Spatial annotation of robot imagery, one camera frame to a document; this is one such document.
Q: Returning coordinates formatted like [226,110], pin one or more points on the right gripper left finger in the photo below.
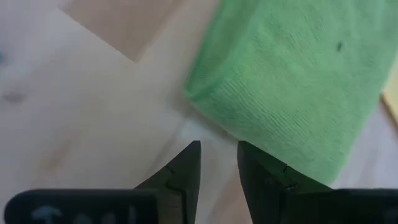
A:
[183,174]

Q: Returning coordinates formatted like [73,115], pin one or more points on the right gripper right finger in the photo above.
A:
[264,180]

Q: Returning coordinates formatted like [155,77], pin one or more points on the green microfiber towel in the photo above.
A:
[295,77]

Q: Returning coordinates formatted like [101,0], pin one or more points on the yellow microfiber towel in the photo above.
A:
[392,96]

